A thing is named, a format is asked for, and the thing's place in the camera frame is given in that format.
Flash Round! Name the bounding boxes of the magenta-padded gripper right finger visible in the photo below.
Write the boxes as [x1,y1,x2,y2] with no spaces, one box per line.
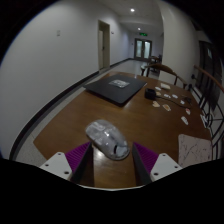
[132,141,184,186]

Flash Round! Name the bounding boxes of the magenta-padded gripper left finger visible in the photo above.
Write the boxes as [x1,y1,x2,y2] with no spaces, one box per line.
[39,140,94,185]

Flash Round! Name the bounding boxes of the translucent grey computer mouse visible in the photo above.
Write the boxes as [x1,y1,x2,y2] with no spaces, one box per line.
[85,118,131,161]

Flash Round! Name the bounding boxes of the black rectangular mouse pad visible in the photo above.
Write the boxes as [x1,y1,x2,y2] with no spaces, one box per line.
[83,73,148,107]

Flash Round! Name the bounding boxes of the white marbled sheet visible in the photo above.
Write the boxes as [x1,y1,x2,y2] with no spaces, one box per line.
[177,133,213,169]

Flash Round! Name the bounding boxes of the small black box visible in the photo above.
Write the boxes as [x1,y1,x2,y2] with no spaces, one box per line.
[144,87,157,100]

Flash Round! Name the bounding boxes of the black railing with wooden handrail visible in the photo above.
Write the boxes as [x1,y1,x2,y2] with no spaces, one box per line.
[191,64,224,161]

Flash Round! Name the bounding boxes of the wooden round-back chair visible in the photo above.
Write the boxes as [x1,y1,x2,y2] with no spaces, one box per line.
[139,63,188,89]

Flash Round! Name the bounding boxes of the dark wooden chair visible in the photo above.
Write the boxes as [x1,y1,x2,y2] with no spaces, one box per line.
[148,54,163,66]

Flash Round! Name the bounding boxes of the dark framed window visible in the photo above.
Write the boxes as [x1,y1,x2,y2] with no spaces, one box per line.
[196,39,223,101]

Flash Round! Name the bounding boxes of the glass double door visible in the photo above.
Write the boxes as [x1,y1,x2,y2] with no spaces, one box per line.
[134,37,153,62]

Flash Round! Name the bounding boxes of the pale side door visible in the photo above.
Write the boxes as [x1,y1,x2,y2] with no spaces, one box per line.
[97,19,111,72]

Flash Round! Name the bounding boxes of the black cable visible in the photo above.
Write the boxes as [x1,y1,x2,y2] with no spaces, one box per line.
[155,95,193,108]

